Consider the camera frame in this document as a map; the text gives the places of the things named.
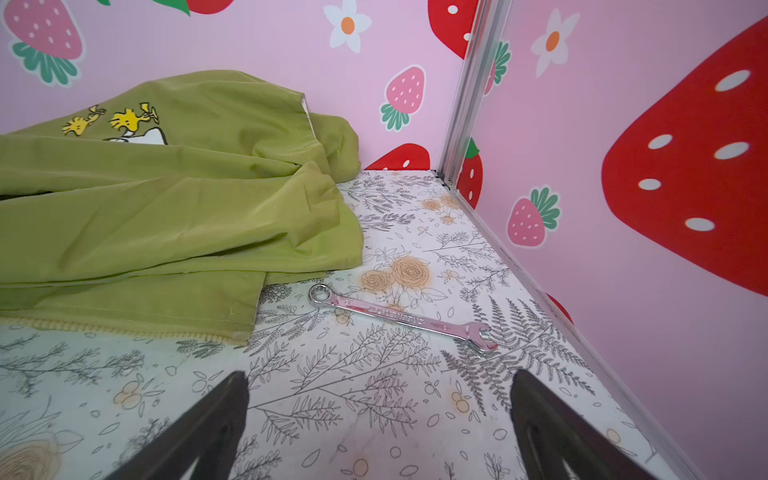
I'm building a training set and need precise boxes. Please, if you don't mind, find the green zip-up jacket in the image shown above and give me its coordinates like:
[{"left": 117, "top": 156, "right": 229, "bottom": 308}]
[{"left": 1, "top": 70, "right": 363, "bottom": 343}]

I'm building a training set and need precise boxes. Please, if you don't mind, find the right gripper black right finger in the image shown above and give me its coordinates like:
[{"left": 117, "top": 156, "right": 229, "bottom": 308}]
[{"left": 510, "top": 370, "right": 653, "bottom": 479}]

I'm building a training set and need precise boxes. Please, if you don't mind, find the silver combination wrench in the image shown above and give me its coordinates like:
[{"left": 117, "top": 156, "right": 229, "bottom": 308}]
[{"left": 308, "top": 283, "right": 499, "bottom": 353}]

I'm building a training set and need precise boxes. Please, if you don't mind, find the aluminium corner post right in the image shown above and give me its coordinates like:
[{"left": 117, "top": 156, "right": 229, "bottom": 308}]
[{"left": 436, "top": 0, "right": 514, "bottom": 190}]

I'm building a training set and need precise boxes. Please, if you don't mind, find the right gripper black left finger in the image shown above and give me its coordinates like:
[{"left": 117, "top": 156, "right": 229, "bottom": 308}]
[{"left": 109, "top": 371, "right": 249, "bottom": 480}]

